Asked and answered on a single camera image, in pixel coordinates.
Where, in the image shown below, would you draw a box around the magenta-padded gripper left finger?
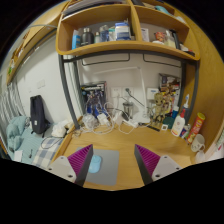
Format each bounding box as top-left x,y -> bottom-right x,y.
46,143 -> 94,187

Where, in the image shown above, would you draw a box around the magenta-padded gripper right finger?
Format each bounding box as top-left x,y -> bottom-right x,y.
133,143 -> 183,186

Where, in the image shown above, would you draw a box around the light blue computer mouse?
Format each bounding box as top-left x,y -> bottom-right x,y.
87,154 -> 103,174

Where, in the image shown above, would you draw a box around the grey rectangular mouse pad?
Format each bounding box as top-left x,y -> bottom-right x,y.
74,146 -> 120,187

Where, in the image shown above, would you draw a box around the plaid bed sheet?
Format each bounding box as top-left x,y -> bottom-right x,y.
6,133 -> 64,169

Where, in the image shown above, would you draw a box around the white crumpled bag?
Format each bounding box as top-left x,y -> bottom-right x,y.
50,119 -> 73,138

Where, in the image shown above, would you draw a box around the white mug with drawing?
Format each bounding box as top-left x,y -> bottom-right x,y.
190,133 -> 206,153

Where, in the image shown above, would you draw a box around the white lotion bottle red pump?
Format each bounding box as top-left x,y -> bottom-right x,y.
170,108 -> 187,138

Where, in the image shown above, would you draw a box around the red chip can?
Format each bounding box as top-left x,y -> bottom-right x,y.
186,112 -> 206,145

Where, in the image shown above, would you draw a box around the black backpack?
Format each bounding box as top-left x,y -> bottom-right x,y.
29,94 -> 51,136

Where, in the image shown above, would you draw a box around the teal blanket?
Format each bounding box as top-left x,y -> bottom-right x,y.
5,115 -> 31,151

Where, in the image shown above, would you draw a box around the blue pump bottle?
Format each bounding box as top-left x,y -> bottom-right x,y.
179,93 -> 191,121

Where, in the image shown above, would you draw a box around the white charger block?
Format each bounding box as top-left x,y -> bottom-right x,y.
113,114 -> 124,126
96,113 -> 110,127

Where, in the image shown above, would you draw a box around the blue robot model box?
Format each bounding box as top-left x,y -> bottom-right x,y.
79,80 -> 108,118

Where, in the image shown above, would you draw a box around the printed figure box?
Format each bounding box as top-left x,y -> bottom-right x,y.
158,73 -> 183,108

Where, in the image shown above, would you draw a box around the wooden shelf unit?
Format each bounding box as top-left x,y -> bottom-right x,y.
54,0 -> 202,63

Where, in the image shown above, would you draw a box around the dark metal shelf frame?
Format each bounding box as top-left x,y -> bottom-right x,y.
58,49 -> 201,131

